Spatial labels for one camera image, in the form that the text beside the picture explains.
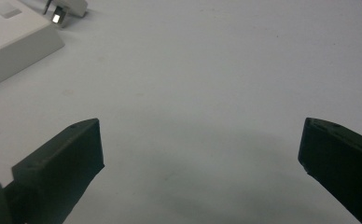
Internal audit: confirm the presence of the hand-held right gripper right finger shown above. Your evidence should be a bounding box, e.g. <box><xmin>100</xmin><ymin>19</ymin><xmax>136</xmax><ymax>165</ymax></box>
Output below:
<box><xmin>297</xmin><ymin>117</ymin><xmax>362</xmax><ymax>224</ymax></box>

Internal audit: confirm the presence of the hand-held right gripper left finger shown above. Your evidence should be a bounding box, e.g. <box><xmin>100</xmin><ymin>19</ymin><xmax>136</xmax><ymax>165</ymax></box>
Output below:
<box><xmin>3</xmin><ymin>118</ymin><xmax>105</xmax><ymax>224</ymax></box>

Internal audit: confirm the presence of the white power strip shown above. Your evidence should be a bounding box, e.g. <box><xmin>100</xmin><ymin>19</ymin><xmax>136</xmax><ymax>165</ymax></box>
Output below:
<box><xmin>0</xmin><ymin>0</ymin><xmax>66</xmax><ymax>93</ymax></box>

